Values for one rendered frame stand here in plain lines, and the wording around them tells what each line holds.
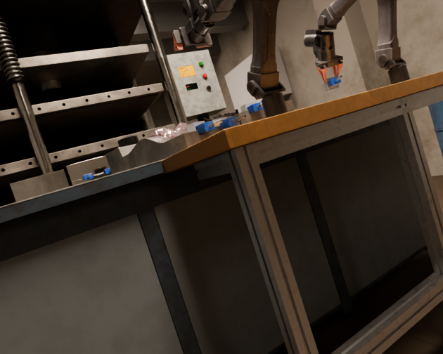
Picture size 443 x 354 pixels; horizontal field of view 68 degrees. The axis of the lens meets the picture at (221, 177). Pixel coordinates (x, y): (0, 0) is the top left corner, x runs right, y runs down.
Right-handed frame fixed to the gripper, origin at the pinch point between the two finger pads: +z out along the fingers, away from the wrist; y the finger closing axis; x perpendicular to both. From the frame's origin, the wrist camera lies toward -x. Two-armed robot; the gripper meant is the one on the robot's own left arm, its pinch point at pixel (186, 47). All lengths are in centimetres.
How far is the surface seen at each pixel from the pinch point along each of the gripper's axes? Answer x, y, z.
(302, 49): -58, -252, 180
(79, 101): -8, 32, 69
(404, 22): -24, -252, 59
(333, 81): 28, -57, -12
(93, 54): -33, 17, 72
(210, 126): 35.0, 13.9, -23.8
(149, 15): -47, -18, 61
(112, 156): 30, 35, 20
